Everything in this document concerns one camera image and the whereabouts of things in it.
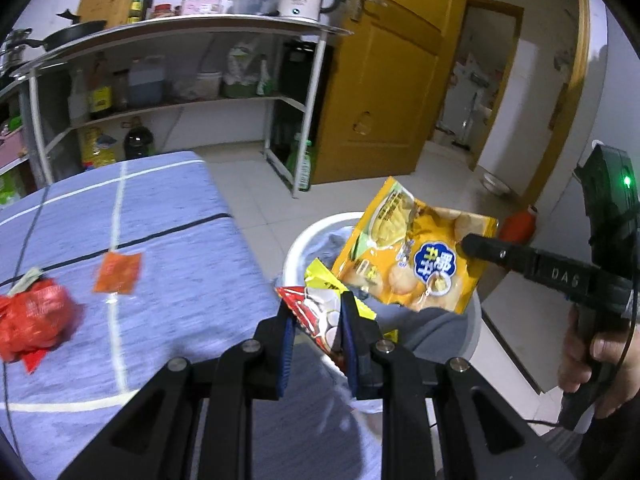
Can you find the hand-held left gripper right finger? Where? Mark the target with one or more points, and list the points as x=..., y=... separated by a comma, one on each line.
x=350, y=355

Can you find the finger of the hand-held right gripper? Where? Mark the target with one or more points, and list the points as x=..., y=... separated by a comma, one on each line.
x=495, y=252

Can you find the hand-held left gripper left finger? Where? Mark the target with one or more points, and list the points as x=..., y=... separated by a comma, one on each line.
x=286, y=355

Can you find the red white snack packet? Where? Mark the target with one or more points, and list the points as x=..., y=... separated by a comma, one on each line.
x=315, y=310

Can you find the small yellow snack packet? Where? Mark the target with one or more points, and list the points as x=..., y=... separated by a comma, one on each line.
x=322, y=277

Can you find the large yellow snack bag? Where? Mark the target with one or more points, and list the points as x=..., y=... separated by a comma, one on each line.
x=390, y=240

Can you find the white round waste bin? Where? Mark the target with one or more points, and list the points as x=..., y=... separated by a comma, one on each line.
x=310, y=240

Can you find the person's right hand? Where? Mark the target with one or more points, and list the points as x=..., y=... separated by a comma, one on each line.
x=612, y=365

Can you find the orange plastic container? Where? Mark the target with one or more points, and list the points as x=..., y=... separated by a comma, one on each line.
x=517, y=225

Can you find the metal bowl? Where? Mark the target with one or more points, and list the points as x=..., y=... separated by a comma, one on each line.
x=495, y=186

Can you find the blue checked tablecloth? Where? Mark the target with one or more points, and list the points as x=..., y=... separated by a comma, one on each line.
x=175, y=240

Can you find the orange sachet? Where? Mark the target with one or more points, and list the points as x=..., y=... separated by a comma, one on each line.
x=117, y=272

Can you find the green plastic bottle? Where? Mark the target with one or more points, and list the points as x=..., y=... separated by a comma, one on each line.
x=300, y=165

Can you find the wooden door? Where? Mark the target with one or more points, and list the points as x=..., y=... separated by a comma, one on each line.
x=390, y=85

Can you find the red plastic bag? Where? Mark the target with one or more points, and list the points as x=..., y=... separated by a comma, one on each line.
x=35, y=315

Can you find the large dark oil bottle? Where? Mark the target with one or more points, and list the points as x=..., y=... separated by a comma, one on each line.
x=137, y=142

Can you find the green snack packet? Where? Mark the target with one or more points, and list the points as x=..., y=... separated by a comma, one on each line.
x=27, y=278

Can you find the yellow rice sack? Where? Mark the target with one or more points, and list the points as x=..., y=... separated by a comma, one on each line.
x=97, y=147

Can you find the white lidded container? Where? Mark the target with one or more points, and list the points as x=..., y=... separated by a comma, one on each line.
x=207, y=85

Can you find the plastic bag of greens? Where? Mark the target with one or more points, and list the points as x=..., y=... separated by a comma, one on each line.
x=245, y=72

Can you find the blue liquid jug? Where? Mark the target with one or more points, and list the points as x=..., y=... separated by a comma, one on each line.
x=146, y=85

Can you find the yellow label bottle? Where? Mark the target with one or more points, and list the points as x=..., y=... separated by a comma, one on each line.
x=100, y=97

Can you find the clear plastic bottle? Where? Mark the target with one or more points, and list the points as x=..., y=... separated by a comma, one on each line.
x=78, y=102

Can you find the white metal shelf rack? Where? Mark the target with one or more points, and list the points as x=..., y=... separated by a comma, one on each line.
x=200, y=25

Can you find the pink basket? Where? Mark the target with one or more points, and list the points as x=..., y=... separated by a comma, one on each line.
x=10, y=152

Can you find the grey rice cooker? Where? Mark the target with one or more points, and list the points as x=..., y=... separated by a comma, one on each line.
x=255, y=0

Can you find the red lid jar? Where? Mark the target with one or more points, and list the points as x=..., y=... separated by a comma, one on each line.
x=162, y=11

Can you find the dark sauce bottle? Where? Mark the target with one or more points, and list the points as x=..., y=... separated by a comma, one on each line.
x=148, y=5

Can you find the green oil bottle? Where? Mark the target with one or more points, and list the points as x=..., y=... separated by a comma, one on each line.
x=135, y=7

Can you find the black frying pan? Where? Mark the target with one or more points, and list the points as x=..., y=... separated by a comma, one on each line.
x=80, y=32

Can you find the steel pot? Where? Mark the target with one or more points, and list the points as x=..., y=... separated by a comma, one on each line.
x=15, y=50

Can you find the wooden door frame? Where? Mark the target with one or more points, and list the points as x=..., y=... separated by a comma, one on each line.
x=565, y=110

